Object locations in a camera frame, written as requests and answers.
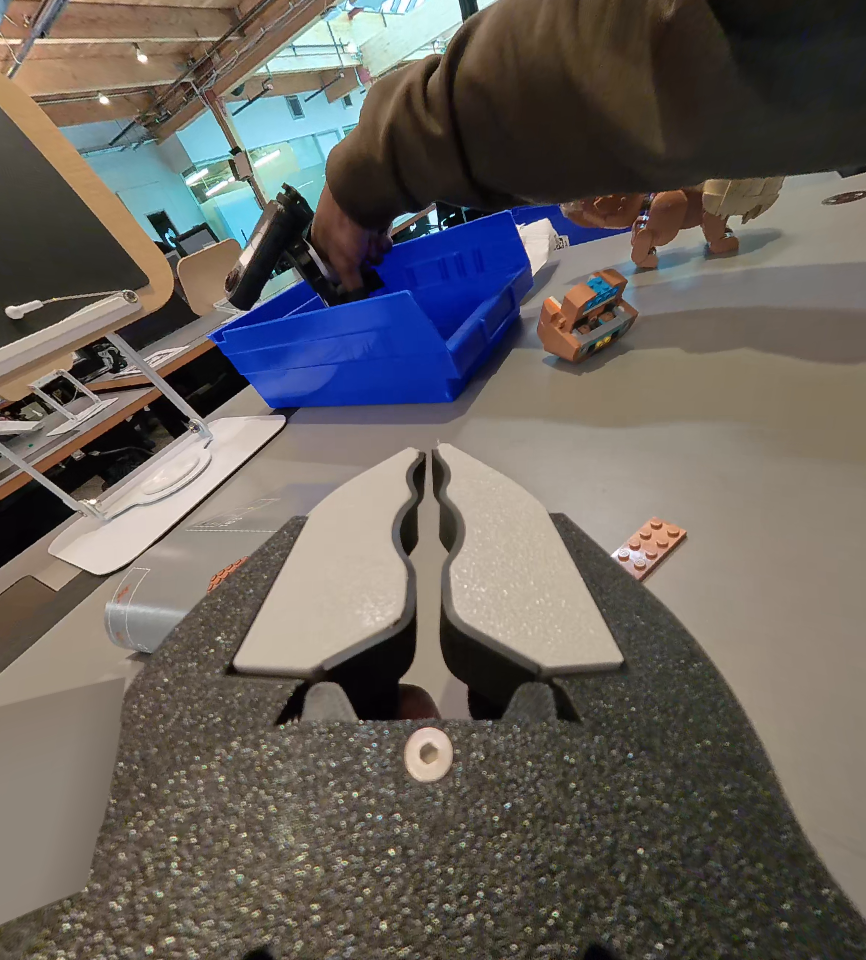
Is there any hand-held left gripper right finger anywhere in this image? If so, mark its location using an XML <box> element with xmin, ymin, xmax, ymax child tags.
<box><xmin>430</xmin><ymin>441</ymin><xmax>626</xmax><ymax>680</ymax></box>

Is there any brown tan brick dinosaur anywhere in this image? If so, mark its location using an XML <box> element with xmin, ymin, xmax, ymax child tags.
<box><xmin>630</xmin><ymin>174</ymin><xmax>788</xmax><ymax>273</ymax></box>

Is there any grey desk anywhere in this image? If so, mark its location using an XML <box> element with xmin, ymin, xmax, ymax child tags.
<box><xmin>0</xmin><ymin>161</ymin><xmax>866</xmax><ymax>960</ymax></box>

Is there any wooden office desk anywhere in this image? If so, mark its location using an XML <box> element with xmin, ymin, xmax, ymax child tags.
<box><xmin>0</xmin><ymin>330</ymin><xmax>218</xmax><ymax>530</ymax></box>

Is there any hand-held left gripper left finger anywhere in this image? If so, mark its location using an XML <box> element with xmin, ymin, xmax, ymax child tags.
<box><xmin>230</xmin><ymin>447</ymin><xmax>429</xmax><ymax>678</ymax></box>

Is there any white paper sheet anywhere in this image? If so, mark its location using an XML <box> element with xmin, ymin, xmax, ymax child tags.
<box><xmin>515</xmin><ymin>217</ymin><xmax>570</xmax><ymax>274</ymax></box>

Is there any black wood-rimmed panel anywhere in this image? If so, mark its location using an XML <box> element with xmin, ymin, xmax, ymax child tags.
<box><xmin>0</xmin><ymin>52</ymin><xmax>176</xmax><ymax>404</ymax></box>

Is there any person's right hand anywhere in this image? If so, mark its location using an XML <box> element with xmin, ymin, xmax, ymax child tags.
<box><xmin>310</xmin><ymin>186</ymin><xmax>398</xmax><ymax>291</ymax></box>

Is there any brown toy brick model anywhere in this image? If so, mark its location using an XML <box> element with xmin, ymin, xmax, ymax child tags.
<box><xmin>536</xmin><ymin>267</ymin><xmax>641</xmax><ymax>366</ymax></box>

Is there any brown long plate brick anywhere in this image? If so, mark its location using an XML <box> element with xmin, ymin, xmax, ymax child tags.
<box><xmin>610</xmin><ymin>514</ymin><xmax>690</xmax><ymax>586</ymax></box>

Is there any person's right forearm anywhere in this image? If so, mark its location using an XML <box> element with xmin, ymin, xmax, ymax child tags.
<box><xmin>324</xmin><ymin>0</ymin><xmax>866</xmax><ymax>231</ymax></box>

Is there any blue plastic bin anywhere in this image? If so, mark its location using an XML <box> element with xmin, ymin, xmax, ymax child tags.
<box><xmin>510</xmin><ymin>201</ymin><xmax>578</xmax><ymax>228</ymax></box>
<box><xmin>206</xmin><ymin>210</ymin><xmax>536</xmax><ymax>411</ymax></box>

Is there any grey instruction booklet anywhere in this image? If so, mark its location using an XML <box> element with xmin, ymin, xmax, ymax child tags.
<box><xmin>101</xmin><ymin>497</ymin><xmax>285</xmax><ymax>655</ymax></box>

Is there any small wooden panel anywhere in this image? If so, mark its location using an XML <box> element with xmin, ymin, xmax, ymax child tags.
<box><xmin>175</xmin><ymin>237</ymin><xmax>244</xmax><ymax>318</ymax></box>

